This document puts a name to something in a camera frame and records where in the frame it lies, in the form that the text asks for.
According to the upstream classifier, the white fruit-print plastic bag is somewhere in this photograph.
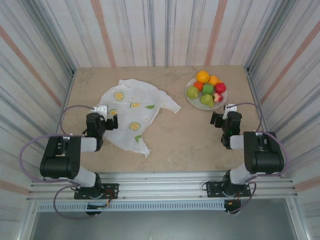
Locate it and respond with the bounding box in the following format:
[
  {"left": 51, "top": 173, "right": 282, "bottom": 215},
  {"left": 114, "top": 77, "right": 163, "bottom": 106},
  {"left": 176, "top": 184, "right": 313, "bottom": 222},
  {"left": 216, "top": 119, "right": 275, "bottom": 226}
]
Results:
[{"left": 96, "top": 78, "right": 182, "bottom": 158}]

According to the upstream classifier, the aluminium rail frame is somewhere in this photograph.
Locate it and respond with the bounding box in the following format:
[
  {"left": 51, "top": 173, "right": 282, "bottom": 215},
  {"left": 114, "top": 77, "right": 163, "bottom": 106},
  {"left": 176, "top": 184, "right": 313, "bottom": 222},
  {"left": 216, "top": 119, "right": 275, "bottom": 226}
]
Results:
[{"left": 26, "top": 171, "right": 298, "bottom": 202}]

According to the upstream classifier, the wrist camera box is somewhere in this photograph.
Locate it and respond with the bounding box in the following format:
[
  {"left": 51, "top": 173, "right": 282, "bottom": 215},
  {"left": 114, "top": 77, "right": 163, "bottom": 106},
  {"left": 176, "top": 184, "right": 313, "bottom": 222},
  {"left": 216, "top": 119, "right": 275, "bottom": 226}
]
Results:
[
  {"left": 92, "top": 104, "right": 109, "bottom": 116},
  {"left": 223, "top": 104, "right": 237, "bottom": 118}
]

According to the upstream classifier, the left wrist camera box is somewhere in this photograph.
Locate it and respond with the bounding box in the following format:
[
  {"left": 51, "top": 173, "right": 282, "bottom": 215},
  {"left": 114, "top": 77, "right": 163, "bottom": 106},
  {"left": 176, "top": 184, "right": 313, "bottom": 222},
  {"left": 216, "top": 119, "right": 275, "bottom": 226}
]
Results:
[{"left": 92, "top": 104, "right": 109, "bottom": 116}]

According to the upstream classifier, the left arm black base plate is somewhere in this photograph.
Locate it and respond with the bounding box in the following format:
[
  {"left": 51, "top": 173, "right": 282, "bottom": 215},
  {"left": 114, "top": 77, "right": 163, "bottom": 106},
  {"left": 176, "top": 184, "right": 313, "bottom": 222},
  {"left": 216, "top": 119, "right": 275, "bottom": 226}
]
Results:
[{"left": 74, "top": 183, "right": 120, "bottom": 200}]

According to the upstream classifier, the green apple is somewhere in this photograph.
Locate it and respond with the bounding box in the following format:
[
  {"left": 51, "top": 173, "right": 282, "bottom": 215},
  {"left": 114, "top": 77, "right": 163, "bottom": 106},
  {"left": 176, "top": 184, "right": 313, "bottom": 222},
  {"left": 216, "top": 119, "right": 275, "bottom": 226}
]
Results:
[{"left": 201, "top": 83, "right": 215, "bottom": 95}]

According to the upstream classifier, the red apple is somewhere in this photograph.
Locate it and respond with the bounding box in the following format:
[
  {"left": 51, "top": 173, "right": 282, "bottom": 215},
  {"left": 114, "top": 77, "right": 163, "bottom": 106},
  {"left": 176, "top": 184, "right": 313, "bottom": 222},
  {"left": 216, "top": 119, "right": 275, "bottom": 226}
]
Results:
[{"left": 214, "top": 83, "right": 227, "bottom": 95}]

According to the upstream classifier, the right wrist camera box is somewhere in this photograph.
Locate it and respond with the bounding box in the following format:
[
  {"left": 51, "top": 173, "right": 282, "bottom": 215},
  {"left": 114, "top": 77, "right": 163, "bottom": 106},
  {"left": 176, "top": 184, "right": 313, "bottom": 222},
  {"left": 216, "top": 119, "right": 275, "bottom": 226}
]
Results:
[{"left": 223, "top": 104, "right": 237, "bottom": 118}]

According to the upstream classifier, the grey slotted cable duct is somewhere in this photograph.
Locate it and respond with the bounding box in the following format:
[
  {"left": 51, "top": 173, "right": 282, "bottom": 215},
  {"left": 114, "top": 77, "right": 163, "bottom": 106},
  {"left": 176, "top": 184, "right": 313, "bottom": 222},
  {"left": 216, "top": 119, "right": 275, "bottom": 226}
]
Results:
[{"left": 36, "top": 201, "right": 226, "bottom": 213}]

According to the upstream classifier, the green pear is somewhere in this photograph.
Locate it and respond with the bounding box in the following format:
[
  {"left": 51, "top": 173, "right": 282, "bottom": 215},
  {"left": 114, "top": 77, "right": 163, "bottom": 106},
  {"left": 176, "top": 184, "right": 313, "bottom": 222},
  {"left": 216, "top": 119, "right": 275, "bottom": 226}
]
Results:
[
  {"left": 186, "top": 86, "right": 200, "bottom": 100},
  {"left": 200, "top": 93, "right": 215, "bottom": 109}
]

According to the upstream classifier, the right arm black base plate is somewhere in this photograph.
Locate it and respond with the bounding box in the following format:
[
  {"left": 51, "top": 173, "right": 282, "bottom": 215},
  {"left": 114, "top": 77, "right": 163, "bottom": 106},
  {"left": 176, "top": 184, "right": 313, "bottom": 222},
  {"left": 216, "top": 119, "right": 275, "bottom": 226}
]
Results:
[{"left": 206, "top": 181, "right": 252, "bottom": 198}]

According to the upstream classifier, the yellow fruit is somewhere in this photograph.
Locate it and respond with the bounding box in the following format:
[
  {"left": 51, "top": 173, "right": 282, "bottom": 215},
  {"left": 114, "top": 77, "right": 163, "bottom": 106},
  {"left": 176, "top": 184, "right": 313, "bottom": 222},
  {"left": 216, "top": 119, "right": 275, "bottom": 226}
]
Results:
[{"left": 208, "top": 75, "right": 223, "bottom": 87}]

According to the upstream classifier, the large orange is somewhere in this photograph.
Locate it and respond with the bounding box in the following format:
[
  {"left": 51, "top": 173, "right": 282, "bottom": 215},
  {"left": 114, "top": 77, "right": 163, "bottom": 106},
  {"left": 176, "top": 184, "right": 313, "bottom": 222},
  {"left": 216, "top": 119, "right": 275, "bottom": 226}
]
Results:
[{"left": 196, "top": 70, "right": 210, "bottom": 84}]

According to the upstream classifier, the white checked plate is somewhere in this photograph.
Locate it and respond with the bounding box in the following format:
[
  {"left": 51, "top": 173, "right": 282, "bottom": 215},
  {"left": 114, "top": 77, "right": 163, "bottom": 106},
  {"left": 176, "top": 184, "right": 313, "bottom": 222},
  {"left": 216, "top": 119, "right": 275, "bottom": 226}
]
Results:
[{"left": 184, "top": 77, "right": 230, "bottom": 111}]

